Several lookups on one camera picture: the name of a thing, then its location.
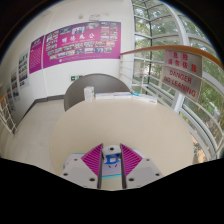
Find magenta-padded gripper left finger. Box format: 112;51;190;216
60;143;104;190

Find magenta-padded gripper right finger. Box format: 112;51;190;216
119;143;164;190

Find white and blue charger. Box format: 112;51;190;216
101;144;122;167

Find flat white and teal box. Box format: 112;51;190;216
132;92;158;105

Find small upright white box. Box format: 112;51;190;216
83;85;95;102

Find green exit sign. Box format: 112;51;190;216
69;75;84;82

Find short white stair railing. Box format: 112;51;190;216
0;93;18;134

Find red-lettered danger sign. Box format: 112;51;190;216
162;49;203;102

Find white photo display board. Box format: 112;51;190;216
10;70;21;101
5;83;14;103
18;49;30;88

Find narrow magenta text poster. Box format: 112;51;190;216
28;35;45;74

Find white railing with orange handrail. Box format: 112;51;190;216
119;45;224;161

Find large magenta photo poster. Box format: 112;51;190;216
42;21;122;69

